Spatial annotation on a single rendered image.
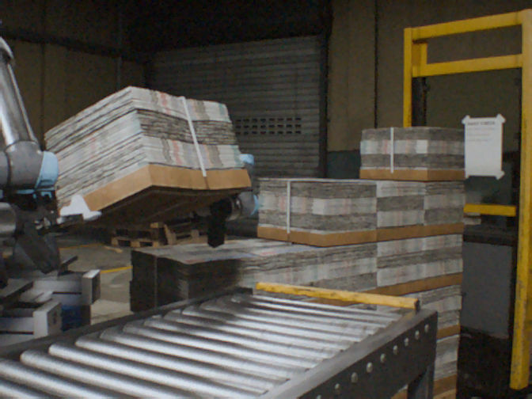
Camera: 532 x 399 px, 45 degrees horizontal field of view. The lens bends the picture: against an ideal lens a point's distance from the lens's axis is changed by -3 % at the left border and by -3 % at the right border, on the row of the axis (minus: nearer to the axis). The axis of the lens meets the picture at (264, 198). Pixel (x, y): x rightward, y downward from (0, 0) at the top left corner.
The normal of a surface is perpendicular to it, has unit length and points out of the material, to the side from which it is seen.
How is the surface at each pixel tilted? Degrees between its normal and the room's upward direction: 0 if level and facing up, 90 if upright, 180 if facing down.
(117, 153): 85
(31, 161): 60
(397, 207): 90
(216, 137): 69
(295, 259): 90
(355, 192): 90
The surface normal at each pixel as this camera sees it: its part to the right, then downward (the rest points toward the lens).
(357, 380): 0.85, 0.04
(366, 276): 0.64, 0.05
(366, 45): -0.52, 0.04
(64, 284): 0.04, 0.05
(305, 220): -0.77, 0.03
